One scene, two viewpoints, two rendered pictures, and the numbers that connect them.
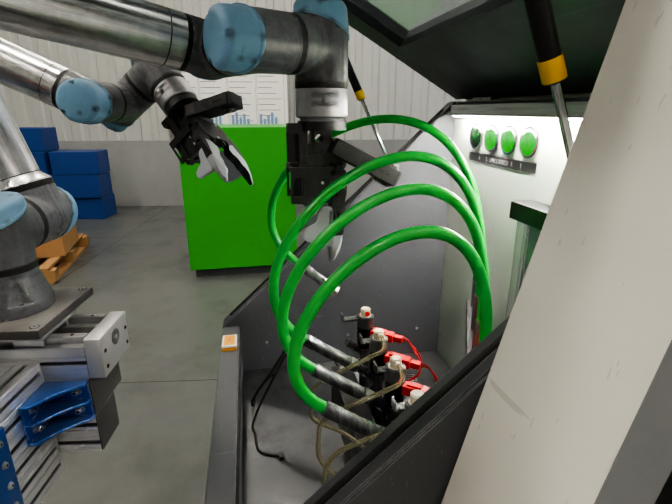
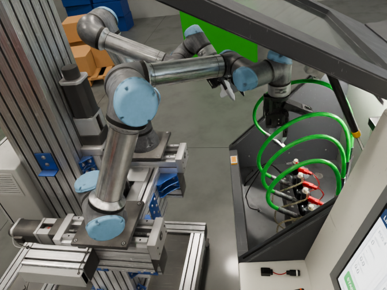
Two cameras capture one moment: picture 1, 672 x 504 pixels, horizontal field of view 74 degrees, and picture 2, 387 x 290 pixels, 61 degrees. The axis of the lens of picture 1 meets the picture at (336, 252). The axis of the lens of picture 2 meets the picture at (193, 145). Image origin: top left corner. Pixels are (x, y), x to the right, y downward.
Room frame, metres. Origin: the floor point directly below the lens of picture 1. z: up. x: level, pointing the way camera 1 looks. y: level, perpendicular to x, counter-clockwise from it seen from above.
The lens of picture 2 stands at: (-0.35, 0.01, 1.98)
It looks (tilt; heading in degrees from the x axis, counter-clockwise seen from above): 36 degrees down; 19
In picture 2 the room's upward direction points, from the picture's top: 10 degrees counter-clockwise
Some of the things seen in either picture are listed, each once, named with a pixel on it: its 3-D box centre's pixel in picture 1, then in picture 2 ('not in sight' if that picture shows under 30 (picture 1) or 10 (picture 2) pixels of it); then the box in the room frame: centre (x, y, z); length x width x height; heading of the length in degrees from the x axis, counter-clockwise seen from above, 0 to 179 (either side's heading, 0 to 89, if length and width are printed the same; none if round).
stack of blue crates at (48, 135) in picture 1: (57, 173); (95, 1); (6.16, 3.81, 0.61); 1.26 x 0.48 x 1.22; 93
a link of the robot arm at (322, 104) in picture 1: (321, 106); (279, 88); (0.67, 0.02, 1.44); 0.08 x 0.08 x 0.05
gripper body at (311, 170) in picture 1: (317, 163); (276, 109); (0.67, 0.03, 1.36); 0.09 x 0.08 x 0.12; 101
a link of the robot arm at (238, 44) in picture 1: (248, 42); (249, 74); (0.62, 0.11, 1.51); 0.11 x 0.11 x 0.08; 37
